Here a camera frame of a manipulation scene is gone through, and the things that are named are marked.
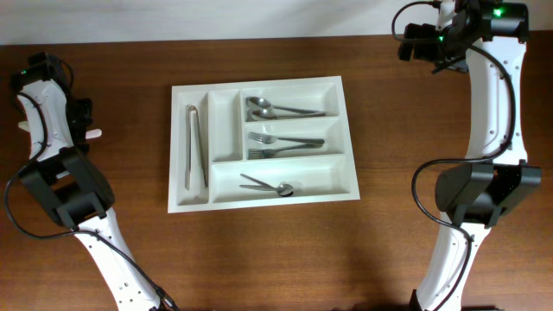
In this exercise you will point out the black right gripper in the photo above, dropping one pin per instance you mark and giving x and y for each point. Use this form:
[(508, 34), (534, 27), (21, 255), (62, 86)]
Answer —
[(415, 39)]

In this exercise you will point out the long steel tongs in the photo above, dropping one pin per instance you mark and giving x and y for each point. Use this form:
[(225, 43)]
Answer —
[(194, 128)]

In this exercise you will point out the large steel spoon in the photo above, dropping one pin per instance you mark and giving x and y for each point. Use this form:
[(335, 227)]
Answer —
[(258, 115), (263, 103)]

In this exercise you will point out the steel fork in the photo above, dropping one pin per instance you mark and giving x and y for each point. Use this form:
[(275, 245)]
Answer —
[(269, 139), (256, 154)]

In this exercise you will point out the small steel teaspoon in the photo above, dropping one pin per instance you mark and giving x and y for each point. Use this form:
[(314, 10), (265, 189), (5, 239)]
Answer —
[(256, 181), (283, 190)]

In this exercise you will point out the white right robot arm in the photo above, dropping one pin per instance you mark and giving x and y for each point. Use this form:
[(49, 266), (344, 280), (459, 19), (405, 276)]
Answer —
[(487, 40)]

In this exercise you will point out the white plastic cutlery tray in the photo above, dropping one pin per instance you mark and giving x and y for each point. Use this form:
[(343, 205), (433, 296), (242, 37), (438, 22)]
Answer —
[(317, 175)]

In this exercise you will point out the steel fork in tray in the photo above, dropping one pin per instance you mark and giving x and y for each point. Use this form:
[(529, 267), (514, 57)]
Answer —
[(256, 154)]

